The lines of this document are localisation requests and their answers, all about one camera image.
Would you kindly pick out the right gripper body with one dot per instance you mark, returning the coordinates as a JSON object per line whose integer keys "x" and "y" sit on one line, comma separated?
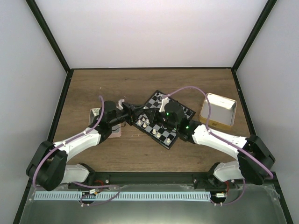
{"x": 156, "y": 120}

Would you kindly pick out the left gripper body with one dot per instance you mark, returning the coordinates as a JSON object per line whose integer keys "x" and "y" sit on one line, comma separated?
{"x": 129, "y": 116}

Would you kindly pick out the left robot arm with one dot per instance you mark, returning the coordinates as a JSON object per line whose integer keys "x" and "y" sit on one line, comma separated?
{"x": 48, "y": 167}

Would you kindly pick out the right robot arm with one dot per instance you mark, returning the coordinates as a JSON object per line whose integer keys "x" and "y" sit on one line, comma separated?
{"x": 252, "y": 159}

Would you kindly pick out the black and white chessboard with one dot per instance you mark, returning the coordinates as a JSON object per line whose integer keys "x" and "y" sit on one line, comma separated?
{"x": 161, "y": 133}

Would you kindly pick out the pink tin box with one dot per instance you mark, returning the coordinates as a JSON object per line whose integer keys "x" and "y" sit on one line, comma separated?
{"x": 94, "y": 115}

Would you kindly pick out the gold tin box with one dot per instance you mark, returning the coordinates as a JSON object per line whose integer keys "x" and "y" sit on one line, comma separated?
{"x": 222, "y": 111}

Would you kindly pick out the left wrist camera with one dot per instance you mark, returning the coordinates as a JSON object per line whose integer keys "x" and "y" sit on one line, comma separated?
{"x": 120, "y": 104}

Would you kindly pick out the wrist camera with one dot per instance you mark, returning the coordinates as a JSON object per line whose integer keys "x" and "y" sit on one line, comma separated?
{"x": 164, "y": 102}
{"x": 120, "y": 104}

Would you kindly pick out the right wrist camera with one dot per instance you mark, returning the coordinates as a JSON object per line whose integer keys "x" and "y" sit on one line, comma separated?
{"x": 164, "y": 102}

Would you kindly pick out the black enclosure frame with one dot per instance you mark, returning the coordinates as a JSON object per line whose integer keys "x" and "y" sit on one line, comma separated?
{"x": 69, "y": 73}

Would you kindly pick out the black aluminium mounting rail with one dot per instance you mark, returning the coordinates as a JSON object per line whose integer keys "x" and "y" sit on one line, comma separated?
{"x": 199, "y": 179}

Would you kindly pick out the light blue slotted cable duct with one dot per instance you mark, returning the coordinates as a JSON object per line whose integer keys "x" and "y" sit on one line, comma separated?
{"x": 125, "y": 196}

